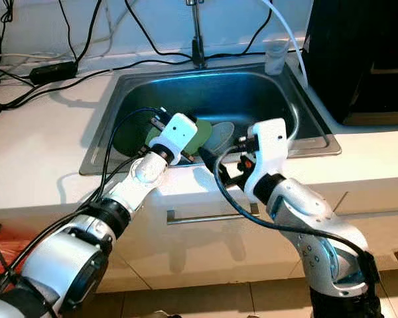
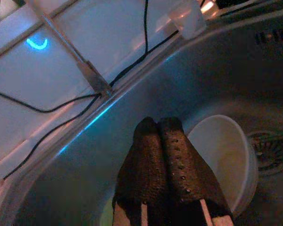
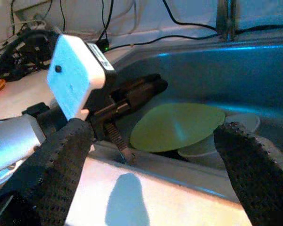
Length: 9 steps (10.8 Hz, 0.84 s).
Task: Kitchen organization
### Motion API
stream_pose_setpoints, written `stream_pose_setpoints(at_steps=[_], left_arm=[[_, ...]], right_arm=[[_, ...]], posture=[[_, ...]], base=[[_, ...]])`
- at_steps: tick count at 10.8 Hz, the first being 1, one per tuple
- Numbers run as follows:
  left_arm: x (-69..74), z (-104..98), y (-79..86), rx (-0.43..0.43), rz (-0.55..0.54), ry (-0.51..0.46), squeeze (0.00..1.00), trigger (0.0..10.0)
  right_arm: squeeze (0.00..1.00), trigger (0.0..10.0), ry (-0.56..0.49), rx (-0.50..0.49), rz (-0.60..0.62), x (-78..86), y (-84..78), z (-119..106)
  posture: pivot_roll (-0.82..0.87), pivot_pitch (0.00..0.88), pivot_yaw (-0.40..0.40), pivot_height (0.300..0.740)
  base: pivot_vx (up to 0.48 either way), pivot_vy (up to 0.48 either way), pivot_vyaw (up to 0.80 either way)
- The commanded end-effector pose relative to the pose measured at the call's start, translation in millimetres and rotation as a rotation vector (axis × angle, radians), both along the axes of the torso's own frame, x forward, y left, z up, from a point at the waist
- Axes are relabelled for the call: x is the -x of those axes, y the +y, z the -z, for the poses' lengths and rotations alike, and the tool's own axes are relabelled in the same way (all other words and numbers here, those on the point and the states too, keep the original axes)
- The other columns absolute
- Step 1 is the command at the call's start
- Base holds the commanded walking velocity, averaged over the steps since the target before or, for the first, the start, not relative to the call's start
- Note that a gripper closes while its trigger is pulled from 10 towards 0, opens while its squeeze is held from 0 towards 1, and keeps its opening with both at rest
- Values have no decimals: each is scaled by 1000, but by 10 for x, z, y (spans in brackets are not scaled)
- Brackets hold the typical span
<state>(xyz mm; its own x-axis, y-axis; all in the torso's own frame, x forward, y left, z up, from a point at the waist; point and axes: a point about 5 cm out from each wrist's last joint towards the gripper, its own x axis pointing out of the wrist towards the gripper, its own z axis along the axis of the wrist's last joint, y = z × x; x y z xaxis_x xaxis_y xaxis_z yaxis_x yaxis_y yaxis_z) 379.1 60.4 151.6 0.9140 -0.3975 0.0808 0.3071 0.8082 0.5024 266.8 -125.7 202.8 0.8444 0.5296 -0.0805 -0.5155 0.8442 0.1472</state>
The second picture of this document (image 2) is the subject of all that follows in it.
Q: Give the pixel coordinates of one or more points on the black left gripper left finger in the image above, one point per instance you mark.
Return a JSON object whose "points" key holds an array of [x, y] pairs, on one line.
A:
{"points": [[143, 174]]}

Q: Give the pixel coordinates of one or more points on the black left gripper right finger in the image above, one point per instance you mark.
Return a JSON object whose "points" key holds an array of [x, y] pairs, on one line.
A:
{"points": [[186, 171]]}

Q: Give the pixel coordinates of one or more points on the white bowl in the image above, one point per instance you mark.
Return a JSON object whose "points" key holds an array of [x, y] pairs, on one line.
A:
{"points": [[226, 153]]}

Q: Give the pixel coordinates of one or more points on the green plate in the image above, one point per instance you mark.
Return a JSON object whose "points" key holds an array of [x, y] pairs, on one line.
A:
{"points": [[107, 216]]}

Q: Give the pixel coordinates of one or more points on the stainless steel sink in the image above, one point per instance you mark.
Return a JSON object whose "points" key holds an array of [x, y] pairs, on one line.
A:
{"points": [[108, 153]]}

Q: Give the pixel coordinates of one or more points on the sink drain strainer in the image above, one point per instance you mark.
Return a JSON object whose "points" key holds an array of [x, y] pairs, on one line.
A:
{"points": [[273, 155]]}

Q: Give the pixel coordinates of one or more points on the clear plastic cup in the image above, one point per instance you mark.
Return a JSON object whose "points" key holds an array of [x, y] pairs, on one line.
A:
{"points": [[188, 21]]}

